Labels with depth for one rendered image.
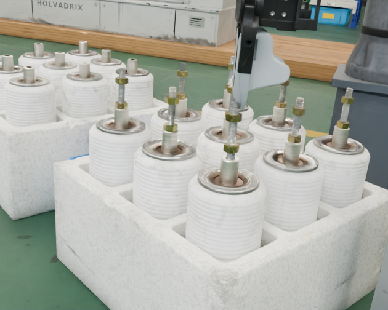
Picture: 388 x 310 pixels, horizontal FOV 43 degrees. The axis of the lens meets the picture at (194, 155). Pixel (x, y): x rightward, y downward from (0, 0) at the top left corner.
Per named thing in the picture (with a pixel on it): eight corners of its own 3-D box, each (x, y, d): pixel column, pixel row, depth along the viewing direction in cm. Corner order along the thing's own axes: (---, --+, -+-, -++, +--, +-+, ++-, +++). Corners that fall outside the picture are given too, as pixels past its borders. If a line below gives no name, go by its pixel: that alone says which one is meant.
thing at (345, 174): (278, 244, 82) (294, 142, 75) (311, 227, 88) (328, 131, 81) (327, 271, 75) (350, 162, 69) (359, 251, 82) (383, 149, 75)
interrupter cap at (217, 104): (213, 99, 95) (214, 96, 95) (252, 106, 93) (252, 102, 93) (202, 109, 88) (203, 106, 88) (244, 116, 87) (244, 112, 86)
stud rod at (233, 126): (223, 162, 59) (228, 102, 56) (230, 161, 60) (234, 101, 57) (230, 165, 58) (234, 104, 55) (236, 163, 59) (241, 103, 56)
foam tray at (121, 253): (217, 200, 110) (224, 124, 104) (375, 288, 84) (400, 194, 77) (55, 258, 85) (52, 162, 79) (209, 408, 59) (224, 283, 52)
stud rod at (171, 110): (170, 143, 67) (173, 88, 64) (164, 141, 67) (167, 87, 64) (174, 141, 67) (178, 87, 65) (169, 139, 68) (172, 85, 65)
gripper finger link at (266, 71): (286, 119, 55) (297, 35, 51) (232, 115, 55) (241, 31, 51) (281, 111, 58) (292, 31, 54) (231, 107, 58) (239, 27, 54)
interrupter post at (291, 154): (299, 168, 66) (303, 144, 65) (281, 165, 66) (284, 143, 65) (298, 161, 68) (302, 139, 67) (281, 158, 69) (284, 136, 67)
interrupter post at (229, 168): (223, 177, 61) (225, 152, 60) (241, 182, 60) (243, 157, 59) (215, 184, 59) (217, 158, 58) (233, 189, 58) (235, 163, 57)
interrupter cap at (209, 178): (213, 166, 65) (214, 161, 64) (268, 179, 62) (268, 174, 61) (186, 186, 58) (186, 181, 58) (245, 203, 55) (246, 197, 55)
